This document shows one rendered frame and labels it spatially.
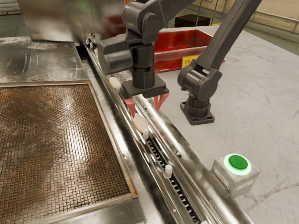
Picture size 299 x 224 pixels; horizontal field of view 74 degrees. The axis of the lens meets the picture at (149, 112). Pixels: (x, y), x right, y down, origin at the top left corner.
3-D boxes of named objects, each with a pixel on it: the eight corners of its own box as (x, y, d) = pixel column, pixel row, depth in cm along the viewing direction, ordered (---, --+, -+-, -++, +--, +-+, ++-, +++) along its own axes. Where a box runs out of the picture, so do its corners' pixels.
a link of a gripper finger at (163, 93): (137, 108, 59) (135, 80, 53) (158, 102, 61) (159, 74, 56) (146, 121, 54) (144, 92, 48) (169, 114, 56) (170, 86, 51)
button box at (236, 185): (248, 200, 48) (264, 172, 42) (223, 213, 46) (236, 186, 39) (225, 174, 54) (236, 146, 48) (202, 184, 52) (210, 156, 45)
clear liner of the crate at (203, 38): (228, 62, 105) (232, 43, 99) (140, 76, 92) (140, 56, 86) (196, 42, 130) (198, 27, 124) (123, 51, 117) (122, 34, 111)
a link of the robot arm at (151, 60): (159, 39, 43) (146, 33, 47) (131, 45, 40) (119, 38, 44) (159, 68, 47) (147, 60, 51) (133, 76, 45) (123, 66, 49)
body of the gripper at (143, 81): (122, 88, 53) (118, 62, 48) (156, 79, 56) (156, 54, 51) (130, 100, 48) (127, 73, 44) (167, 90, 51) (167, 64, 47)
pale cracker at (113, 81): (123, 87, 79) (122, 85, 78) (113, 89, 78) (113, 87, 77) (115, 77, 86) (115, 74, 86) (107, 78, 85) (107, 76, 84)
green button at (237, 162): (250, 170, 43) (252, 165, 42) (236, 176, 42) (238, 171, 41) (236, 156, 46) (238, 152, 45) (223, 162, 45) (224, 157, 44)
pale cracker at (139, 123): (151, 131, 59) (151, 128, 58) (139, 134, 57) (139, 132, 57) (139, 112, 66) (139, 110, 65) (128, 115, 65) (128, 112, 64)
